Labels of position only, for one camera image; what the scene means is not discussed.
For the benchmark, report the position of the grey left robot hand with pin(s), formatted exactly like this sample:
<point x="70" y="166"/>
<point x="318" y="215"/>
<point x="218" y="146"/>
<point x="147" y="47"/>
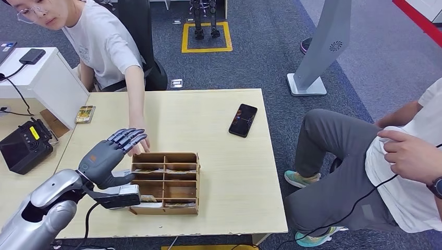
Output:
<point x="100" y="162"/>

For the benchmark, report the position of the person's right hand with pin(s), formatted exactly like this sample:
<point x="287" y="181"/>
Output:
<point x="381" y="123"/>

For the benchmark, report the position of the person's left hand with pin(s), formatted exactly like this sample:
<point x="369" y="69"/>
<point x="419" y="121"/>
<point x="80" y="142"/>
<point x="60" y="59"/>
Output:
<point x="414" y="158"/>
<point x="138" y="123"/>

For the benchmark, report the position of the round white black controller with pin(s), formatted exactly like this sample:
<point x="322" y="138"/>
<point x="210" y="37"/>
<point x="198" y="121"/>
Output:
<point x="390" y="128"/>

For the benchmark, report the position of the patterned room key card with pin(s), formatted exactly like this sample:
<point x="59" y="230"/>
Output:
<point x="149" y="198"/>
<point x="145" y="170"/>

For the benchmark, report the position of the wooden compartment card organizer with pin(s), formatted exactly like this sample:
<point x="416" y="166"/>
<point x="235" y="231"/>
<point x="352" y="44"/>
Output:
<point x="164" y="183"/>

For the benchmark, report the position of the person's left forearm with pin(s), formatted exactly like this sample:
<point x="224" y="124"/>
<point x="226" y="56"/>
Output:
<point x="136" y="93"/>
<point x="439" y="207"/>

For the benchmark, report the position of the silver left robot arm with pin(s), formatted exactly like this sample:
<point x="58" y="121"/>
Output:
<point x="51" y="189"/>

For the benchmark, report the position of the person's right forearm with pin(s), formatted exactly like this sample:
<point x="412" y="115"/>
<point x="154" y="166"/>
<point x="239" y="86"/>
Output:
<point x="404" y="113"/>
<point x="85" y="77"/>

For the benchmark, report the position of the pale grey card reader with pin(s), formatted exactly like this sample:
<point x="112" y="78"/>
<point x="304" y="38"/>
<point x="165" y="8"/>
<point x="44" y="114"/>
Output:
<point x="125" y="171"/>

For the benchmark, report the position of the pale card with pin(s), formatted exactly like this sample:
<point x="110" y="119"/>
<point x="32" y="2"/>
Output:
<point x="159" y="172"/>

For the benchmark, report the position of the person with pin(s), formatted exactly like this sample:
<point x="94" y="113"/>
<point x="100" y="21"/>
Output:
<point x="331" y="145"/>
<point x="100" y="45"/>

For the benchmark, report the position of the grey printed card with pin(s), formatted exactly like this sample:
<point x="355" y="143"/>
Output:
<point x="181" y="171"/>
<point x="181" y="205"/>

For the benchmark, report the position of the white card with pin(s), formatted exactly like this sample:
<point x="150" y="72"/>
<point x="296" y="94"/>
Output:
<point x="148" y="205"/>

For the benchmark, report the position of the black wristwatch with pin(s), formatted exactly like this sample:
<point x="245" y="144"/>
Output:
<point x="435" y="188"/>

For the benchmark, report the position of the stack of patterned cards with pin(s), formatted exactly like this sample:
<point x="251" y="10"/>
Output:
<point x="85" y="115"/>

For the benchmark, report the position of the silver floor socket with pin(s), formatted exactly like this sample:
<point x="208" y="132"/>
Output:
<point x="176" y="83"/>

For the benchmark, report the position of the brown cardboard piece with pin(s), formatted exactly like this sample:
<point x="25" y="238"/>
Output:
<point x="57" y="126"/>

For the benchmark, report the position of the black stool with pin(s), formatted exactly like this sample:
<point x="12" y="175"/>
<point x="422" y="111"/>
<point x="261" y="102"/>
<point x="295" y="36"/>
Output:
<point x="335" y="165"/>

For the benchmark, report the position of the black payment terminal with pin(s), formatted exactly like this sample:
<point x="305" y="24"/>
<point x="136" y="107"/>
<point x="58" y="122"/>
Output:
<point x="24" y="151"/>

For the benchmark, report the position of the white box riser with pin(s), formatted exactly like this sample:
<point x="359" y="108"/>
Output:
<point x="58" y="89"/>

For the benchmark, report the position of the teal sneaker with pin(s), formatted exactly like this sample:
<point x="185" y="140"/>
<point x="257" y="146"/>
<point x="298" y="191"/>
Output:
<point x="314" y="238"/>
<point x="301" y="179"/>

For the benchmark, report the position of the yellow floor tape square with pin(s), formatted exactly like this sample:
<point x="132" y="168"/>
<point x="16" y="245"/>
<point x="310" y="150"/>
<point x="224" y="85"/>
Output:
<point x="184" y="38"/>

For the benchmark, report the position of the grey kiosk stand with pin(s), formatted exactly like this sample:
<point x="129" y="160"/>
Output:
<point x="322" y="41"/>

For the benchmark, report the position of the black office chair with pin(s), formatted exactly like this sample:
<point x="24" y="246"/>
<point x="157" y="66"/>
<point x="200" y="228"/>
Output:
<point x="138" y="20"/>

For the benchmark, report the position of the black smartphone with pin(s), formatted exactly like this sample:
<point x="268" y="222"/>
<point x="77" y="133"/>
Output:
<point x="243" y="120"/>

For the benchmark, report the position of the black round base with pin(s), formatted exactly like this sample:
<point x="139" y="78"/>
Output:
<point x="305" y="46"/>

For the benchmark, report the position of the black humanoid robot legs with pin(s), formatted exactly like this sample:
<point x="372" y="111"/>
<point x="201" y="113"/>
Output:
<point x="198" y="20"/>

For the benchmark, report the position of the small black flat device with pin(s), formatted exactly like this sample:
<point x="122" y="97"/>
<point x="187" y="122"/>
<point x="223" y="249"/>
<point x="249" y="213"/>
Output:
<point x="32" y="56"/>

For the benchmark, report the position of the laptop computer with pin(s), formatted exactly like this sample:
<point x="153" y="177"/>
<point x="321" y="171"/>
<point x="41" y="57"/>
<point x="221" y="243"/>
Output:
<point x="6" y="50"/>

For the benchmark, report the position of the white furniture frame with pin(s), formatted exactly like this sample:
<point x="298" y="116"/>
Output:
<point x="167" y="4"/>

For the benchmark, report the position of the white post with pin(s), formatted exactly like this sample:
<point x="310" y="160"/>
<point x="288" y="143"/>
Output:
<point x="225" y="8"/>

